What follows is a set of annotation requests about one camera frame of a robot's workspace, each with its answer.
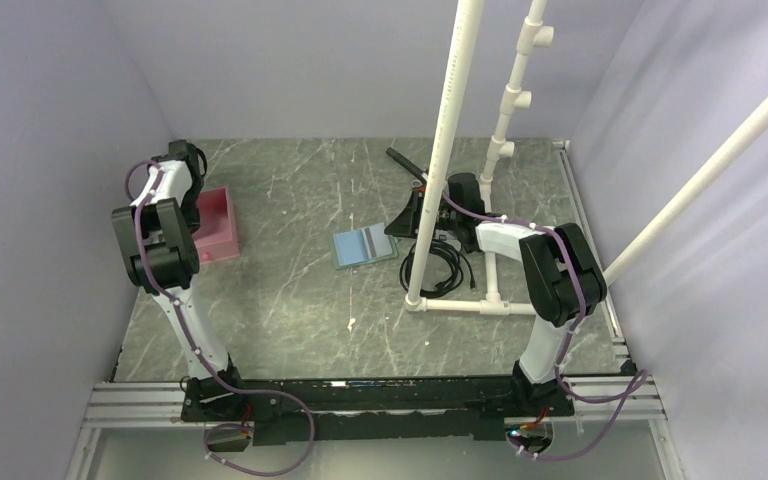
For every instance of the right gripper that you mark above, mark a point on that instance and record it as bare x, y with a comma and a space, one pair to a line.
407, 223

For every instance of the white credit card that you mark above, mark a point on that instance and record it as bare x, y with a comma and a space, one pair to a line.
377, 242

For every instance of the green card holder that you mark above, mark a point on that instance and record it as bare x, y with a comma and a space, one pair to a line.
363, 246

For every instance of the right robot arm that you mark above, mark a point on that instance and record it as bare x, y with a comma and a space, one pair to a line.
564, 281

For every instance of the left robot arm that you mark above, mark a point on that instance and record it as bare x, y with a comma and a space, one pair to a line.
155, 237

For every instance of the black foam tube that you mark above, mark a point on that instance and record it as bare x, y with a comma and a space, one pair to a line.
407, 164

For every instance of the pink plastic bin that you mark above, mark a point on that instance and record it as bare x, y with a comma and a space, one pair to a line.
217, 237

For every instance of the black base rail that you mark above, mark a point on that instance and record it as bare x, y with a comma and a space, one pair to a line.
281, 411

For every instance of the white PVC pipe frame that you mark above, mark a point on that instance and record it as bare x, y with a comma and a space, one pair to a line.
534, 33

